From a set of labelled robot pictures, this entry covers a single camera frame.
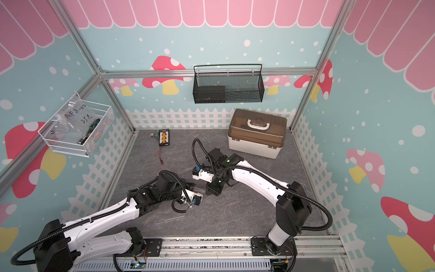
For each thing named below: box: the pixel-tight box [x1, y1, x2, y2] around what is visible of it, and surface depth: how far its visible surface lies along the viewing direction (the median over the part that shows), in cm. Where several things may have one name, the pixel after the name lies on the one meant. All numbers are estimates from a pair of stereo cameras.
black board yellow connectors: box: [158, 128, 170, 147], surface depth 115 cm
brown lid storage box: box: [227, 108, 288, 160], surface depth 97 cm
